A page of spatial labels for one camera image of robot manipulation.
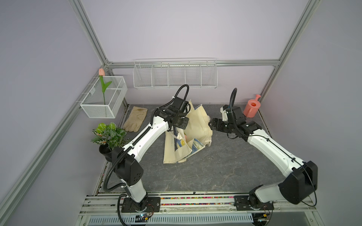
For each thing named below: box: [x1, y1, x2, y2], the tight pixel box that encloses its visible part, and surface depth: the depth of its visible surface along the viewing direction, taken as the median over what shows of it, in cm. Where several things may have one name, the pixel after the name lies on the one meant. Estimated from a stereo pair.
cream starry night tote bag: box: [163, 99, 213, 164], surface depth 91 cm
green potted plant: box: [90, 122, 131, 162], surface depth 75 cm
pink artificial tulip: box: [98, 68, 113, 105], surface depth 85 cm
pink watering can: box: [243, 94, 262, 118], surface depth 107 cm
